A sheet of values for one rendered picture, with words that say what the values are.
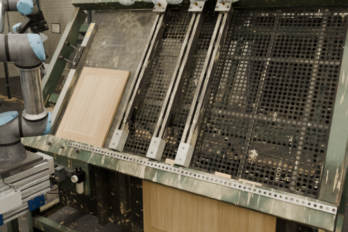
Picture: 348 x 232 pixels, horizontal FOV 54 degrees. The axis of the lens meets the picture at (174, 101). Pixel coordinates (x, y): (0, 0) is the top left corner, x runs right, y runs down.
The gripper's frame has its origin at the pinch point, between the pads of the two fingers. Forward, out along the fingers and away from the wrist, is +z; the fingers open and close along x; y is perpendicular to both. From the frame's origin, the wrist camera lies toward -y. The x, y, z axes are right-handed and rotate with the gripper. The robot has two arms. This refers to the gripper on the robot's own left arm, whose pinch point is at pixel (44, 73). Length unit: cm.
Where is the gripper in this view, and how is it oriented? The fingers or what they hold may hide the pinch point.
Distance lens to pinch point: 246.3
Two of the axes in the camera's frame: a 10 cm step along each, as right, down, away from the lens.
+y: 5.3, -6.3, 5.7
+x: -7.9, -1.4, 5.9
